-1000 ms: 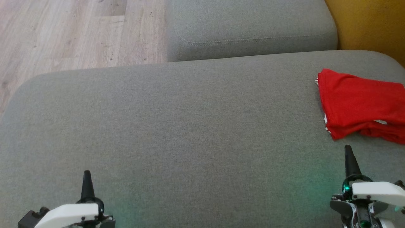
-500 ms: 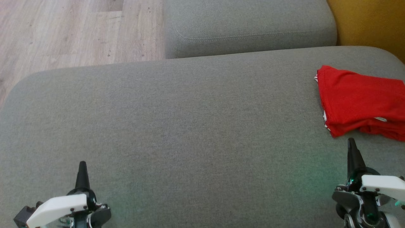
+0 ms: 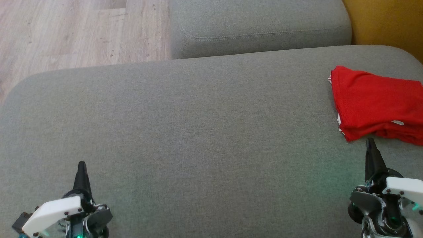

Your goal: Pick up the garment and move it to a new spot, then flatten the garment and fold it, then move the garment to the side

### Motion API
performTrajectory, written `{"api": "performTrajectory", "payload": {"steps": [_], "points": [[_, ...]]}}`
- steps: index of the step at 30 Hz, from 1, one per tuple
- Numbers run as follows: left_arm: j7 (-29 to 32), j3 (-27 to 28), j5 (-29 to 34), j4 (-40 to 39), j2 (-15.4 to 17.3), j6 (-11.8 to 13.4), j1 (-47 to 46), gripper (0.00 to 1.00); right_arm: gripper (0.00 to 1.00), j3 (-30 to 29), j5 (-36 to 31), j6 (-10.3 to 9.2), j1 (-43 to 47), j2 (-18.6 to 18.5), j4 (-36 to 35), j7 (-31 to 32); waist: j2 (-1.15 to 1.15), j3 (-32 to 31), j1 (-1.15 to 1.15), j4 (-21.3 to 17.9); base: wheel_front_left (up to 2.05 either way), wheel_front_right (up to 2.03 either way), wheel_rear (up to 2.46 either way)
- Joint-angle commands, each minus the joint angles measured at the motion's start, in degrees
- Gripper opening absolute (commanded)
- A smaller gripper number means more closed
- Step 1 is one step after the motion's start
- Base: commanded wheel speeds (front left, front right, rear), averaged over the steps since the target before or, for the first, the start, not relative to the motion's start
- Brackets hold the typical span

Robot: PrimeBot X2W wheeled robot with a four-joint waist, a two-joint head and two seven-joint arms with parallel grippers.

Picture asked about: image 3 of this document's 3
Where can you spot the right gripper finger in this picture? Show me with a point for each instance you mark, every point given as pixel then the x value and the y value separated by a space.
pixel 374 162

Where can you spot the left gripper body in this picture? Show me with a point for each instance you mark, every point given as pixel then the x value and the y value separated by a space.
pixel 53 211

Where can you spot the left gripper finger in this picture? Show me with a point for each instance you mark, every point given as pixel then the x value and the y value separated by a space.
pixel 82 180

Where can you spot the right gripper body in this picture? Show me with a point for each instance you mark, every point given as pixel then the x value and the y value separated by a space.
pixel 393 205

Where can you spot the red jersey with white sleeves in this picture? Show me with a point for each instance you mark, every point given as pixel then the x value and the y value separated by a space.
pixel 373 96

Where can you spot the large grey sofa seat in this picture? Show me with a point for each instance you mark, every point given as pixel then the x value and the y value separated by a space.
pixel 198 132

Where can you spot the small grey sofa cushion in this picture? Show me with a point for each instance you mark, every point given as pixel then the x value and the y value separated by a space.
pixel 257 26

